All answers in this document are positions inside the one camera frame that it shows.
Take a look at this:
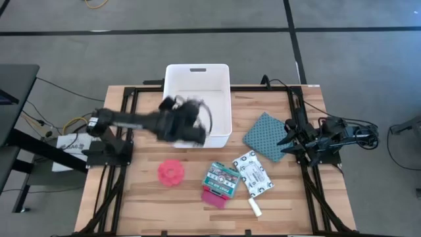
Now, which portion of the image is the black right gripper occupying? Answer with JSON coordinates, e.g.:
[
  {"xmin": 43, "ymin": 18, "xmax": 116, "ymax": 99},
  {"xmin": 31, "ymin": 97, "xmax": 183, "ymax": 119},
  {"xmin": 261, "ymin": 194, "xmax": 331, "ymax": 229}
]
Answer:
[{"xmin": 277, "ymin": 118, "xmax": 325, "ymax": 159}]

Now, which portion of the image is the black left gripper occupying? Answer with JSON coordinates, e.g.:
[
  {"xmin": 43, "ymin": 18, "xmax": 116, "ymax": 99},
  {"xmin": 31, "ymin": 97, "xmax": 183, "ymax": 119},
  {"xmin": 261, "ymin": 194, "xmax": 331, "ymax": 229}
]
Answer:
[{"xmin": 157, "ymin": 94, "xmax": 213, "ymax": 148}]

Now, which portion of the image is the white printed packet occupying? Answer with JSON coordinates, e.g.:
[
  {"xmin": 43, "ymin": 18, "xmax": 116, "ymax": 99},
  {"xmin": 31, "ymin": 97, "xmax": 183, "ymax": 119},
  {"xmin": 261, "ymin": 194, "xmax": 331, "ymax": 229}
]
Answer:
[{"xmin": 232, "ymin": 150, "xmax": 275, "ymax": 198}]

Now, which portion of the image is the pink round pill organizer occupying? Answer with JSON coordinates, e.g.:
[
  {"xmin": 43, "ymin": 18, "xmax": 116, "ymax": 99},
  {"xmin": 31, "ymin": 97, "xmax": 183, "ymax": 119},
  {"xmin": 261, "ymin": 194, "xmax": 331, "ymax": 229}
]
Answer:
[{"xmin": 157, "ymin": 159, "xmax": 186, "ymax": 188}]

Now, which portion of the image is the cream bandage roll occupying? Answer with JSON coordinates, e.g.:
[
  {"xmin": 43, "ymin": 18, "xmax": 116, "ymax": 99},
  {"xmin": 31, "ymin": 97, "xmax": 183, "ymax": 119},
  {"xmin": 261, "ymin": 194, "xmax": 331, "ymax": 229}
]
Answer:
[{"xmin": 247, "ymin": 197, "xmax": 263, "ymax": 217}]

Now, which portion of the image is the pink rectangular block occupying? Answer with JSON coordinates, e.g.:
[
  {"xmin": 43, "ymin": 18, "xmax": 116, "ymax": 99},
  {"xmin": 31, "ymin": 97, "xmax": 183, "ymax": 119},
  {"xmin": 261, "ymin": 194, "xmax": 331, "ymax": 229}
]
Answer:
[{"xmin": 201, "ymin": 186, "xmax": 229, "ymax": 209}]

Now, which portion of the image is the white plastic bin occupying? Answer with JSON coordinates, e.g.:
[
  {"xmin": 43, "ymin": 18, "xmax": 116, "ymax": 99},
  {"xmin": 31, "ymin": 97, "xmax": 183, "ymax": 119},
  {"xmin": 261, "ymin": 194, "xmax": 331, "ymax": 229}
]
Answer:
[{"xmin": 162, "ymin": 63, "xmax": 233, "ymax": 149}]

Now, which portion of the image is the teal dotted fabric pouch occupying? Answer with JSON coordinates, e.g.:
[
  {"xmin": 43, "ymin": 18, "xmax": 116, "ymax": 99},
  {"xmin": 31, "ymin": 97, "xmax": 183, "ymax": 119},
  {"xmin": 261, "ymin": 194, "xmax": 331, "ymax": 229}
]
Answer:
[{"xmin": 242, "ymin": 111, "xmax": 293, "ymax": 163}]

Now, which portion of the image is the teal first aid kit box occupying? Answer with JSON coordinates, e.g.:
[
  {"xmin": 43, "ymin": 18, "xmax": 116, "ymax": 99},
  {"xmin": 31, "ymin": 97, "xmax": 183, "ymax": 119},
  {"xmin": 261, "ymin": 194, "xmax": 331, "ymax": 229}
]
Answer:
[{"xmin": 201, "ymin": 161, "xmax": 241, "ymax": 199}]

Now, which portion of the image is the white printed paper sheet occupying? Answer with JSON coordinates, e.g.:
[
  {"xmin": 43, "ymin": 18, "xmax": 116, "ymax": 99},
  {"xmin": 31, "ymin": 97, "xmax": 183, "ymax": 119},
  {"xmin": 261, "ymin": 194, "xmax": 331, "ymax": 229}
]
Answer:
[{"xmin": 51, "ymin": 132, "xmax": 93, "ymax": 172}]

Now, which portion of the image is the grey stand leg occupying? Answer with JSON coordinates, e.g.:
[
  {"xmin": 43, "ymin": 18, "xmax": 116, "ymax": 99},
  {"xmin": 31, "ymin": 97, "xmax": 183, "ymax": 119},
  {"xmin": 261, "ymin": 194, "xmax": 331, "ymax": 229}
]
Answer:
[{"xmin": 389, "ymin": 114, "xmax": 421, "ymax": 135}]

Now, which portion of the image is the dark grey desk top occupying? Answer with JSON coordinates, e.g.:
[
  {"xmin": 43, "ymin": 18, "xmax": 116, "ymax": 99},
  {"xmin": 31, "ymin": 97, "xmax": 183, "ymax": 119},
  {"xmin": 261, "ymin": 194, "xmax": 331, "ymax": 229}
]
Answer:
[{"xmin": 0, "ymin": 64, "xmax": 40, "ymax": 147}]

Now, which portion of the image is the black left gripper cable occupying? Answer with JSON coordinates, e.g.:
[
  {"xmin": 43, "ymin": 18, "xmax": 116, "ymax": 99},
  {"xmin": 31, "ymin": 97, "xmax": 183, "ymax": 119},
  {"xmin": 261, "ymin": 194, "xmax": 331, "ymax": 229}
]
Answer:
[{"xmin": 174, "ymin": 94, "xmax": 214, "ymax": 136}]

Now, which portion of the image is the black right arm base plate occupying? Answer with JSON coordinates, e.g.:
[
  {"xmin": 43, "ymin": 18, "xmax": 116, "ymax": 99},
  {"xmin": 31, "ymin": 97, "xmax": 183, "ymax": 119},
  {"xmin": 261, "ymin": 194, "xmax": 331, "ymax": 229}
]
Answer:
[{"xmin": 295, "ymin": 144, "xmax": 343, "ymax": 166}]

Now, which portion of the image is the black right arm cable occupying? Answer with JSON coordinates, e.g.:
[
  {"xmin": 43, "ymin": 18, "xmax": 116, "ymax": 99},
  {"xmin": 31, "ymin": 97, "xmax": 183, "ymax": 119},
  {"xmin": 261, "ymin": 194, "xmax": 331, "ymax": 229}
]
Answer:
[{"xmin": 261, "ymin": 74, "xmax": 380, "ymax": 151}]

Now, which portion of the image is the black aluminium table frame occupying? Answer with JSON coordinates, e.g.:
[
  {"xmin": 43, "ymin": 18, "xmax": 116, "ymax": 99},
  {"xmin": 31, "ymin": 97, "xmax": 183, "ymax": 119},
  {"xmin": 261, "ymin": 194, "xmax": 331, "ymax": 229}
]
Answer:
[{"xmin": 77, "ymin": 84, "xmax": 358, "ymax": 237}]

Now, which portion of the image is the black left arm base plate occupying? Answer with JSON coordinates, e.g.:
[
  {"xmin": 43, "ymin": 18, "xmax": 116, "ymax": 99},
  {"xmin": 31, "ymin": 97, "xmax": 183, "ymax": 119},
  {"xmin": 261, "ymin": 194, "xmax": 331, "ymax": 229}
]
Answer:
[{"xmin": 81, "ymin": 140, "xmax": 134, "ymax": 167}]

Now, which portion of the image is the curved black floor cable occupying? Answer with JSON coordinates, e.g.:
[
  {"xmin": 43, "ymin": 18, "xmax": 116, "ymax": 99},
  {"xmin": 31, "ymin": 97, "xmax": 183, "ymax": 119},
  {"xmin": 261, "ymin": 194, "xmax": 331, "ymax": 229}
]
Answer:
[{"xmin": 386, "ymin": 124, "xmax": 421, "ymax": 172}]

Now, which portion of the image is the yellow cable beside table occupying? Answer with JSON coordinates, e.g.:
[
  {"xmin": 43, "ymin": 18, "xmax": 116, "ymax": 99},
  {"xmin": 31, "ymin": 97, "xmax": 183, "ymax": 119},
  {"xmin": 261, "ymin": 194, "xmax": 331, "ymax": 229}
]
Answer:
[{"xmin": 61, "ymin": 116, "xmax": 89, "ymax": 136}]

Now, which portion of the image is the long black floor cable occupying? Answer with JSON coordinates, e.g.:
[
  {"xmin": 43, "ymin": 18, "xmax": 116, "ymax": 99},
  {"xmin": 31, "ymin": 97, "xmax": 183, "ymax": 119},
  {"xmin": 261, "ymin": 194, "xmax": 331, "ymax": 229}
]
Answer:
[{"xmin": 35, "ymin": 76, "xmax": 105, "ymax": 103}]

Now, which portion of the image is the black cable bundle with plugs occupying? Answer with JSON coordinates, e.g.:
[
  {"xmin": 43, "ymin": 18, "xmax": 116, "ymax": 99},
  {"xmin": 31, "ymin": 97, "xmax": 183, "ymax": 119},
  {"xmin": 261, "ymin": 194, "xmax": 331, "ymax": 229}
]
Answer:
[{"xmin": 20, "ymin": 98, "xmax": 66, "ymax": 139}]

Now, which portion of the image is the black desk leg frame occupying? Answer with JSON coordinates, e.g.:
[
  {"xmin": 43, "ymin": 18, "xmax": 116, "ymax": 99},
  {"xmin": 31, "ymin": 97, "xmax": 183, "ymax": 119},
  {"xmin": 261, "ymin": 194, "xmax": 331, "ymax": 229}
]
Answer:
[{"xmin": 0, "ymin": 128, "xmax": 88, "ymax": 213}]

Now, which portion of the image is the yellow floor cable loop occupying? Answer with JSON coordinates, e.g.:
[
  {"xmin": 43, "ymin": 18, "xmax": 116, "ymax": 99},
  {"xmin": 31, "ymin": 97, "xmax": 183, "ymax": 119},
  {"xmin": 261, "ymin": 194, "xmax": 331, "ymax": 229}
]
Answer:
[{"xmin": 84, "ymin": 0, "xmax": 109, "ymax": 10}]

